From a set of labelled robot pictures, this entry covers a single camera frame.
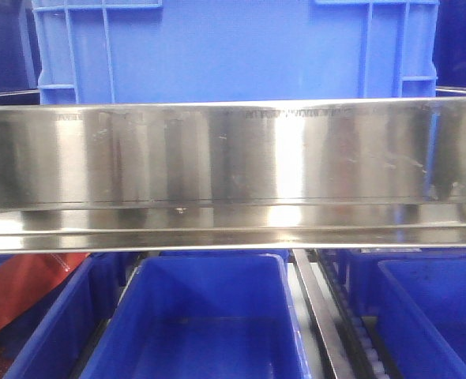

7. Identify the blue bin left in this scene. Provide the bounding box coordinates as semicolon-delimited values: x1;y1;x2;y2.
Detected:
0;253;137;378

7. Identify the red bag in bin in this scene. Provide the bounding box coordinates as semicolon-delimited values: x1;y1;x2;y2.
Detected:
0;253;89;331

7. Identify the dark blue crate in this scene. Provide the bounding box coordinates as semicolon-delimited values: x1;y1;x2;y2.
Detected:
434;1;466;88
0;1;41;92

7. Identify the blue bin centre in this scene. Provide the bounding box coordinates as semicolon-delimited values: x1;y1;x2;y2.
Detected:
81;254;311;378

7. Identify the large blue crate upper shelf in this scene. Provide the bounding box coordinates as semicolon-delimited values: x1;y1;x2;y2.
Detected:
32;1;438;104

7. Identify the blue bin right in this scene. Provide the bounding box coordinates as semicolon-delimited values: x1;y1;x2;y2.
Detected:
377;258;466;378

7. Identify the roller track with white wheels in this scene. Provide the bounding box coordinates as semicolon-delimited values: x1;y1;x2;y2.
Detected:
316;250;392;378

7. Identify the dark blue crate upper right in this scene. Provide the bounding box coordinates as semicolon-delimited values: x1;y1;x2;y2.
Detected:
434;1;466;88

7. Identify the dark blue crate upper left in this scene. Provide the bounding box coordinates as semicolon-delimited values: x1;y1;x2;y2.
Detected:
0;1;41;92

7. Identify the stainless steel shelf rail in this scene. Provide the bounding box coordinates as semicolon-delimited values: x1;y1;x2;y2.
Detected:
0;97;466;253

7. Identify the blue bin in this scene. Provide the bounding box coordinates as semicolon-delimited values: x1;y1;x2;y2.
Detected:
81;254;311;378
0;253;137;378
377;258;466;378

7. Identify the steel divider rail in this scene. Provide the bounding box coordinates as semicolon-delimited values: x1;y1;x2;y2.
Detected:
292;249;355;378

